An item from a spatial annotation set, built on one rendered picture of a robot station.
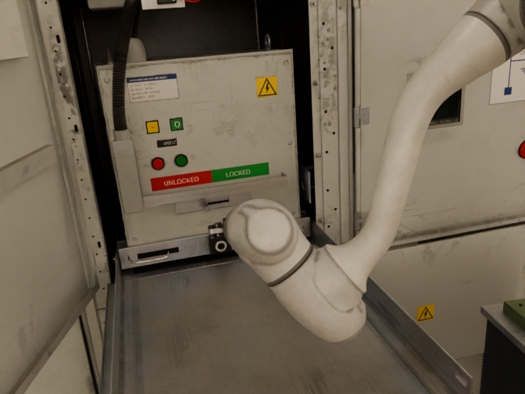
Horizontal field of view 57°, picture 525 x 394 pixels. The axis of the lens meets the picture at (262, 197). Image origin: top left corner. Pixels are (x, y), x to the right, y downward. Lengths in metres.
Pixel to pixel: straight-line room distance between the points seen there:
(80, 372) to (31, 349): 0.36
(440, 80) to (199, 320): 0.70
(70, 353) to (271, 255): 0.84
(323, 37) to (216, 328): 0.75
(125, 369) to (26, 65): 0.66
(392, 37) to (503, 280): 0.90
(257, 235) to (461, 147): 0.92
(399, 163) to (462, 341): 1.13
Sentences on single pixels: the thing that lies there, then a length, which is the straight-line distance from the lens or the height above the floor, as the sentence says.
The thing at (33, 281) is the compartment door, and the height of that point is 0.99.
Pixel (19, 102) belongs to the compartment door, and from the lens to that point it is 1.13.
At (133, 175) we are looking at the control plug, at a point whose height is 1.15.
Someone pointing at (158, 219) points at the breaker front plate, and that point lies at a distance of 1.34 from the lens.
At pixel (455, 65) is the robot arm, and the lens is 0.82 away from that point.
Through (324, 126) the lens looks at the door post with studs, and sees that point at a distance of 1.32.
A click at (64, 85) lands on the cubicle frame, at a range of 1.22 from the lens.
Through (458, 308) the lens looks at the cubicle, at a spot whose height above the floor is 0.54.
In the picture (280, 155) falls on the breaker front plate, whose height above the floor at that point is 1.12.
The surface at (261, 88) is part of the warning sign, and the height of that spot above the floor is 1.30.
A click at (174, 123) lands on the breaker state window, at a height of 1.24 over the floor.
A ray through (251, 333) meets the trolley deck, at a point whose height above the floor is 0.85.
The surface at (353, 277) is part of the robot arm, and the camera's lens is 0.80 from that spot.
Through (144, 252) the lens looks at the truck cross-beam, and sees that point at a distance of 1.36.
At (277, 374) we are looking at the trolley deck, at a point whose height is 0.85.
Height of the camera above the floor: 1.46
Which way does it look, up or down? 19 degrees down
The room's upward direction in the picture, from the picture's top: 4 degrees counter-clockwise
